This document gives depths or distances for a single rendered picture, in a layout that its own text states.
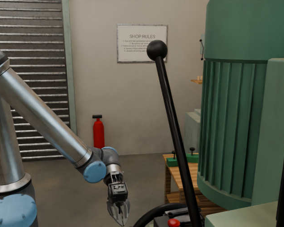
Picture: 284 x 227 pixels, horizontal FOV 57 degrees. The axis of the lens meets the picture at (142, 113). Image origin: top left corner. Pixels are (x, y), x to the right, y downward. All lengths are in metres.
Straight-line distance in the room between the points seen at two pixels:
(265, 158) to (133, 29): 3.10
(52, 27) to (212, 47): 3.05
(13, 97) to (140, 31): 2.62
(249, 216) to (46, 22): 3.27
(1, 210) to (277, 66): 0.94
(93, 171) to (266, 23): 0.82
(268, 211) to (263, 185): 0.11
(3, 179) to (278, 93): 1.01
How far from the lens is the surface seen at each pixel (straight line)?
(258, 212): 0.25
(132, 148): 3.63
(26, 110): 0.93
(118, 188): 1.08
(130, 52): 3.36
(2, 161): 1.11
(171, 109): 0.39
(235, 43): 0.36
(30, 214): 1.02
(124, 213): 1.08
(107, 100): 3.42
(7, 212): 1.04
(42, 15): 3.41
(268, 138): 0.34
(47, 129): 0.95
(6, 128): 1.08
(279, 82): 0.32
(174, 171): 2.03
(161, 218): 0.72
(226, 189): 0.42
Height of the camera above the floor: 1.43
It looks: 14 degrees down
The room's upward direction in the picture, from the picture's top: straight up
